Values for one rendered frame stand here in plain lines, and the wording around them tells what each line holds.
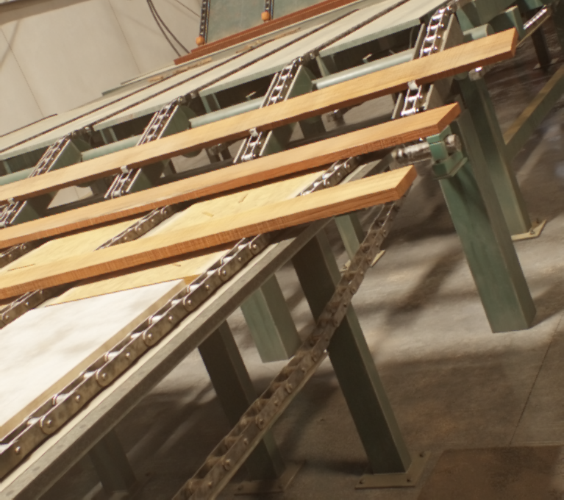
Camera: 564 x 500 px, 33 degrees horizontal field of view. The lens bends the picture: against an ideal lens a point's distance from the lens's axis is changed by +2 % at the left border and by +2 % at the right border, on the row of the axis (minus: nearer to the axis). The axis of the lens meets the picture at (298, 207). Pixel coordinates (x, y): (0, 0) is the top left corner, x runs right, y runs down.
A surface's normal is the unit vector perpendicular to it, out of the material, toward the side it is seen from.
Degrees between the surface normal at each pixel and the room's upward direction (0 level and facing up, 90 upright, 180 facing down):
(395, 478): 0
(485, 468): 0
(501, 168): 90
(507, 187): 90
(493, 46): 22
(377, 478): 0
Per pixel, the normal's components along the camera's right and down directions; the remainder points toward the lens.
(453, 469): -0.35, -0.91
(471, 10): -0.43, 0.36
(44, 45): 0.80, -0.25
